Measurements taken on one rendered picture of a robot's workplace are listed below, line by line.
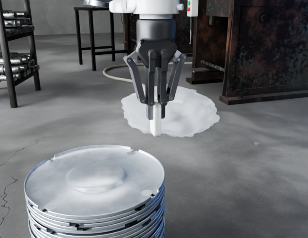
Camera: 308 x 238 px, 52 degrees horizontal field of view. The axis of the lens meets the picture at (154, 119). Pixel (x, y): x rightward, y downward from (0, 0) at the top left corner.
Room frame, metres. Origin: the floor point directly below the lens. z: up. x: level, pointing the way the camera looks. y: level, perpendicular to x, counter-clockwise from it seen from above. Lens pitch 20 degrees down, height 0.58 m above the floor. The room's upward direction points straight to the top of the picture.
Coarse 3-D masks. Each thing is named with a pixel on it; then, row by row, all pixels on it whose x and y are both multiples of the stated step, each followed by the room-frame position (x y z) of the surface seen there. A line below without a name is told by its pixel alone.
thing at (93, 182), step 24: (48, 168) 0.63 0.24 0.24; (72, 168) 0.63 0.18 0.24; (96, 168) 0.61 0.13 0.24; (120, 168) 0.61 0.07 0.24; (144, 168) 0.63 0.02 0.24; (48, 192) 0.53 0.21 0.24; (72, 192) 0.53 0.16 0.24; (96, 192) 0.53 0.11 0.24; (120, 192) 0.53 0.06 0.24; (72, 216) 0.45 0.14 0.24; (96, 216) 0.45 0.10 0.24
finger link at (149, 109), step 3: (138, 99) 0.62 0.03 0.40; (147, 99) 0.62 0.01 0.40; (147, 102) 0.62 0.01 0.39; (147, 105) 0.62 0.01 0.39; (153, 105) 0.62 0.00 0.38; (147, 108) 0.62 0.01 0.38; (150, 108) 0.62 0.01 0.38; (153, 108) 0.62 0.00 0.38; (147, 111) 0.62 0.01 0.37; (150, 111) 0.62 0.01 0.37; (153, 111) 0.62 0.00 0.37; (147, 114) 0.62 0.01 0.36; (150, 114) 0.62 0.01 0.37; (153, 114) 0.62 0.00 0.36; (147, 117) 0.62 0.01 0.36; (150, 117) 0.62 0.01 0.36; (153, 117) 0.62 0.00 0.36
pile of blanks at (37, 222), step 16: (32, 208) 0.49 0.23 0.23; (144, 208) 0.49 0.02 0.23; (160, 208) 0.54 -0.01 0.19; (32, 224) 0.50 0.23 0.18; (48, 224) 0.46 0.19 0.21; (64, 224) 0.45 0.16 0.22; (80, 224) 0.45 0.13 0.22; (96, 224) 0.45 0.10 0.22; (112, 224) 0.46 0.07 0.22; (128, 224) 0.48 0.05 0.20; (144, 224) 0.51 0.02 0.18; (160, 224) 0.54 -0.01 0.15
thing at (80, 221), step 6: (162, 186) 0.55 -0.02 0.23; (30, 204) 0.50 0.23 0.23; (144, 204) 0.50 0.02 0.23; (36, 210) 0.48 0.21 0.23; (132, 210) 0.48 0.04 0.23; (48, 216) 0.46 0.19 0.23; (54, 216) 0.46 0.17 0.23; (114, 216) 0.46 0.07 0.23; (120, 216) 0.46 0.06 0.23; (72, 222) 0.45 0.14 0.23; (78, 222) 0.45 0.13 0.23; (84, 222) 0.45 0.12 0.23; (90, 222) 0.45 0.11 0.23
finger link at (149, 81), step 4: (152, 52) 0.61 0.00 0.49; (152, 56) 0.61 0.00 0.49; (152, 60) 0.61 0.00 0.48; (152, 64) 0.61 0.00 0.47; (148, 68) 0.61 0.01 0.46; (152, 68) 0.61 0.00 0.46; (148, 72) 0.61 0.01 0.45; (152, 72) 0.61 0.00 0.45; (148, 76) 0.61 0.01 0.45; (152, 76) 0.62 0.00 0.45; (148, 80) 0.61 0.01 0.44; (152, 80) 0.62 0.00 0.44; (148, 84) 0.61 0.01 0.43; (152, 84) 0.62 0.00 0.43; (148, 88) 0.61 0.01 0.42; (152, 88) 0.61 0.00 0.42; (148, 92) 0.61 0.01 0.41; (152, 92) 0.62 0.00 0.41; (148, 96) 0.61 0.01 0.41; (152, 96) 0.62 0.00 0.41; (148, 100) 0.61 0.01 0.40; (152, 100) 0.62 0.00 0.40; (152, 104) 0.61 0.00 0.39
